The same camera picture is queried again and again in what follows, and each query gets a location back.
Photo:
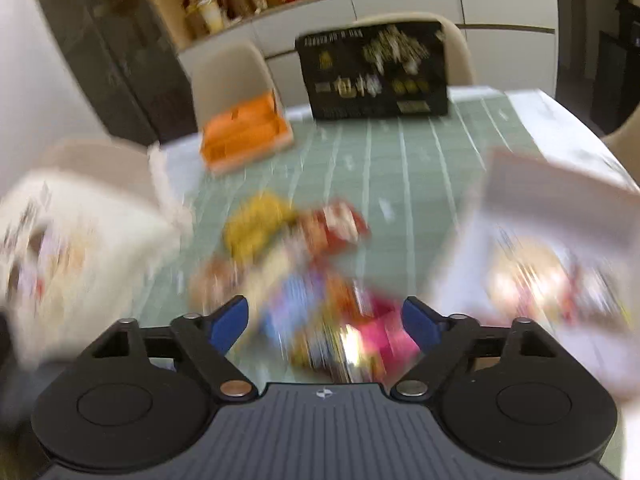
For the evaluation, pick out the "pink storage box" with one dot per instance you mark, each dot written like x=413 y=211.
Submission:
x=554 y=244

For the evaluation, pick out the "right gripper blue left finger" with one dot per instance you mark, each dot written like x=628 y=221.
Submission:
x=203 y=343

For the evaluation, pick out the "beige chair left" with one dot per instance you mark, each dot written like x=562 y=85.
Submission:
x=227 y=77

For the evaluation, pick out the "wooden shelf cabinet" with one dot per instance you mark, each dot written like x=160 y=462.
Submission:
x=514 y=43

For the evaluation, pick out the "orange snack package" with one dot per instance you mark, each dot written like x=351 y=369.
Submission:
x=250 y=130

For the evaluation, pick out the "black gift box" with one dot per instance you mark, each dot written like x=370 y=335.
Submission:
x=379 y=70

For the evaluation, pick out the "yellow snack packet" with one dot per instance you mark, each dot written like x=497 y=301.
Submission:
x=250 y=229

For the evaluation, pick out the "white cloth bag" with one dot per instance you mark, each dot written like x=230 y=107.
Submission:
x=81 y=234

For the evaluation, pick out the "blue white snack packet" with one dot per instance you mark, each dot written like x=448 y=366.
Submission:
x=293 y=313

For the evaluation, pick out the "red jujube snack packet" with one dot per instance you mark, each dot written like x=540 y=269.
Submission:
x=332 y=228

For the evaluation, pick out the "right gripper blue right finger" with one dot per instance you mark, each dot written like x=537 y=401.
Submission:
x=444 y=342

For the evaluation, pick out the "magenta fried chicken snack bag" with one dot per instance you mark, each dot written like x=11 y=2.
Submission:
x=377 y=348

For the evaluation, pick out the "green grid tablecloth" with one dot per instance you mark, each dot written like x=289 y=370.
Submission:
x=518 y=407

